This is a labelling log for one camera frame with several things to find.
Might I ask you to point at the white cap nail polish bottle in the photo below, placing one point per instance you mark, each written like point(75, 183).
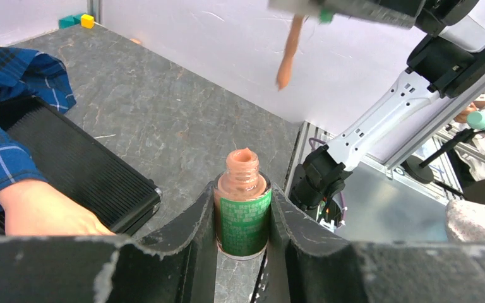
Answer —
point(242, 198)

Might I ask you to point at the teal handled tool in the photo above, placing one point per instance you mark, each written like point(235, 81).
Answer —
point(476, 120)

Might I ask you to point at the blue plaid shirt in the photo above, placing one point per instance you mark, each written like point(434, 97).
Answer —
point(26, 73)

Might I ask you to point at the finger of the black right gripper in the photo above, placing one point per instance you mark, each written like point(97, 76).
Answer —
point(399, 13)

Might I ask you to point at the black ribbed block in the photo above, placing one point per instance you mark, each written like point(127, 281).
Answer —
point(83, 169)

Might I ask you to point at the white cap with brush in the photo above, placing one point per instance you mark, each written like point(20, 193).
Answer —
point(285, 69)

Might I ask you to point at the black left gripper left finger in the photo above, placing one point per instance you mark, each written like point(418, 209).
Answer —
point(184, 255)

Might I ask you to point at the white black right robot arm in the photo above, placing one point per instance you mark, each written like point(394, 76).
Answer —
point(444, 64)

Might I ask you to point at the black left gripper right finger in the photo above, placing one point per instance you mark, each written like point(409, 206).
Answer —
point(306, 262)

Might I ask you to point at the teal block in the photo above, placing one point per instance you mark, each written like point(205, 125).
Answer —
point(69, 21)

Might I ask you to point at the yellow cube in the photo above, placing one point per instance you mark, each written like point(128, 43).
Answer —
point(87, 21)

